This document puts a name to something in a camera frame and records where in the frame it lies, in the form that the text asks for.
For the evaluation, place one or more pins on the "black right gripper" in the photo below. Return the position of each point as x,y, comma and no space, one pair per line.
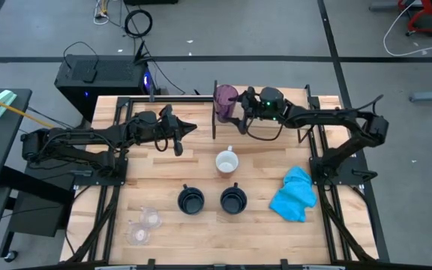
266,103

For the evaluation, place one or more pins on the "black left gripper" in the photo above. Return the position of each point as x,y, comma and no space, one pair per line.
152,127

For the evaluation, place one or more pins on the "purple faceted plastic tumbler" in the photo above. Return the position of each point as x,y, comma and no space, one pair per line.
225,105

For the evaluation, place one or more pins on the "red mug white inside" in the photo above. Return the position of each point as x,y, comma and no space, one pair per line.
227,163

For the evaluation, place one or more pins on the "dark blue speckled enamel mug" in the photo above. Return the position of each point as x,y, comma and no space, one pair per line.
191,200
233,200

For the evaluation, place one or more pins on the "clear plastic cup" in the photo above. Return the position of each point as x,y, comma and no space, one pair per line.
138,234
150,217

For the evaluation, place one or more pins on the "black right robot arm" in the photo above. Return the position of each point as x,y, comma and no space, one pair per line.
332,118

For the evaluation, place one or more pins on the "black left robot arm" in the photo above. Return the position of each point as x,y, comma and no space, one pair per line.
88,137

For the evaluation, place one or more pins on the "wooden shelf black legs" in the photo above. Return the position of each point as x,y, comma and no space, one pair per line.
214,127

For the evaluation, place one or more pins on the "black wifi antenna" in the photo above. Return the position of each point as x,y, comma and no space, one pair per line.
139,51

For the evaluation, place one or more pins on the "black computer tower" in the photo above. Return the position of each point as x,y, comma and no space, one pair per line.
103,80

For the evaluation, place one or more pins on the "blue cloth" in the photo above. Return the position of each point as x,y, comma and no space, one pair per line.
294,195

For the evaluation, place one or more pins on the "small black box device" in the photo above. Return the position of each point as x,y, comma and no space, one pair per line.
89,76

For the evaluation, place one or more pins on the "black desk base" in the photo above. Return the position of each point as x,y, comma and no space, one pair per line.
36,217

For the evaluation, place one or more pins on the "black side desk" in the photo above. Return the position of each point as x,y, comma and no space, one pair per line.
2,142

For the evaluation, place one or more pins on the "mint green stapler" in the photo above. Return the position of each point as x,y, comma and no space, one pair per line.
0,101

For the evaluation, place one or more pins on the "red black wheeled cart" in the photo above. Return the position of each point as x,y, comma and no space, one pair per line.
426,22

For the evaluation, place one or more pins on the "black aluminium table frame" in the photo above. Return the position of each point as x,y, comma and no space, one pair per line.
163,99

